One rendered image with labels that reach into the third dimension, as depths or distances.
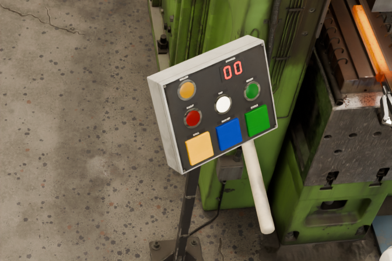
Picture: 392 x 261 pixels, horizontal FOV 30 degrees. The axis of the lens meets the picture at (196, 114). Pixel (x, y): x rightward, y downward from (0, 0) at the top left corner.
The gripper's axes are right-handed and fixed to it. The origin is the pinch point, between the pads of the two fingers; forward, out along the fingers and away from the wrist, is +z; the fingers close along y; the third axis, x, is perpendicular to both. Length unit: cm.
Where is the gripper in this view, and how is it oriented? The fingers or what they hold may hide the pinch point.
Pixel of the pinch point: (389, 86)
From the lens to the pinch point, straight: 232.2
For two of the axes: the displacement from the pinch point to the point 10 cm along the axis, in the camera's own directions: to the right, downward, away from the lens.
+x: 1.0, -6.0, -7.9
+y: 9.8, -0.6, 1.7
